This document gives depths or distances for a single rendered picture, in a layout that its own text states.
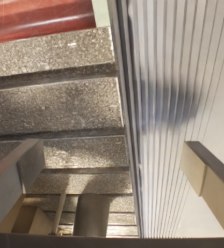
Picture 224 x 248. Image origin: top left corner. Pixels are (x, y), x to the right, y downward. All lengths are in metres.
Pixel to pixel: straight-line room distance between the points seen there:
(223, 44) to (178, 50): 0.06
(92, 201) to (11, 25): 0.35
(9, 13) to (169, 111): 0.27
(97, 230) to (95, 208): 0.04
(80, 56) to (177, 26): 0.13
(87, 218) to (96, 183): 0.07
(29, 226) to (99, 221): 0.21
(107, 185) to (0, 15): 0.34
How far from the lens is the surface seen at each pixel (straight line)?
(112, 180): 0.39
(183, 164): 0.17
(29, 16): 0.25
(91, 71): 0.24
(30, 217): 0.57
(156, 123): 0.35
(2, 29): 0.27
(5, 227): 0.43
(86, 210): 0.43
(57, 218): 0.45
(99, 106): 0.25
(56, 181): 0.42
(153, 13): 0.26
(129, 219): 0.58
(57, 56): 0.23
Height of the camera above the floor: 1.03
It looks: 48 degrees down
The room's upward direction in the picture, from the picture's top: 175 degrees counter-clockwise
